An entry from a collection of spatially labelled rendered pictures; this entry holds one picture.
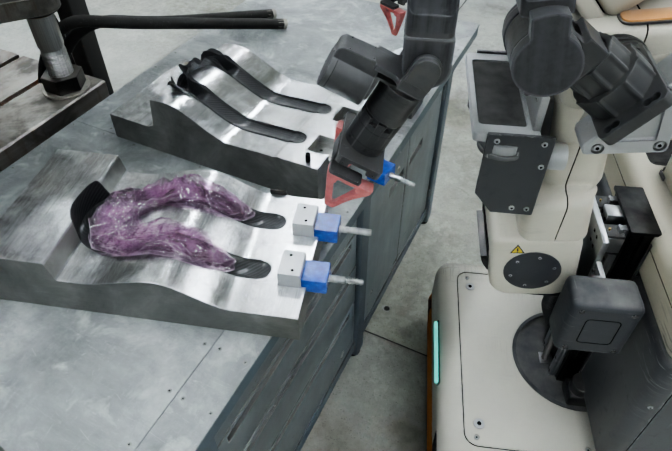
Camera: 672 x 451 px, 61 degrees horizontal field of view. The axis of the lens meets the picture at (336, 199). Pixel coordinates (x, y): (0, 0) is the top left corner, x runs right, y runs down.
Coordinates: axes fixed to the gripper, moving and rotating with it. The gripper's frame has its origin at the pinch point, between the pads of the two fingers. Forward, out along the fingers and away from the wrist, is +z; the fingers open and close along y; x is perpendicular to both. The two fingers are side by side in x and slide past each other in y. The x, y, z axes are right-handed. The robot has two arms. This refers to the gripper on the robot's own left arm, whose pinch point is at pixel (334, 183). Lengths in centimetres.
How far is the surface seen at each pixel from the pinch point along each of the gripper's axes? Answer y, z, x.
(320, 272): 6.5, 12.0, 4.5
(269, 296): 11.0, 16.5, -1.3
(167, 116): -26.5, 24.9, -28.4
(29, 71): -58, 58, -68
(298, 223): -2.3, 13.0, -0.4
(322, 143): -25.7, 13.8, 0.8
